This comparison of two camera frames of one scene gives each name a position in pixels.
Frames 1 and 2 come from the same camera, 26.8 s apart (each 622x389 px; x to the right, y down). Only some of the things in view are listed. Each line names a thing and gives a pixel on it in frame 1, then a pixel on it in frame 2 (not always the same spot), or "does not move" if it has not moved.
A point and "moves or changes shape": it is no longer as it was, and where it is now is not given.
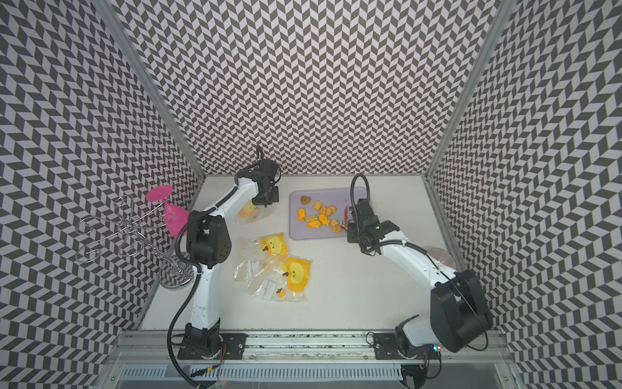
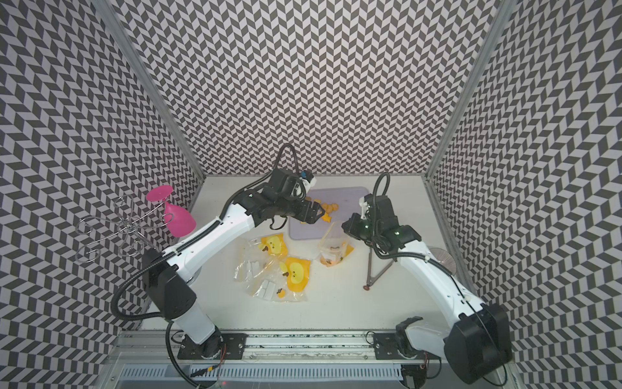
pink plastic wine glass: [175, 218] does not move
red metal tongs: [344, 224] moves or changes shape
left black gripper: [274, 198] to [313, 216]
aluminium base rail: [307, 360] does not move
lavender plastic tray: [317, 214] does not move
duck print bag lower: [283, 279] does not move
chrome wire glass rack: [126, 230] does not move
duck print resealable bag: [250, 213] moves or changes shape
